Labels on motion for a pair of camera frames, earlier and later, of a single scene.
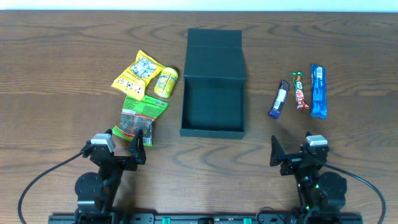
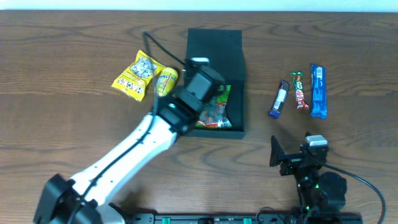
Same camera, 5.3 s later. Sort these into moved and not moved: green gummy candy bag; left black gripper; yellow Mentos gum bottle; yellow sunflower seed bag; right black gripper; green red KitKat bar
Moved: green gummy candy bag; left black gripper
Not moved: right black gripper; yellow sunflower seed bag; green red KitKat bar; yellow Mentos gum bottle
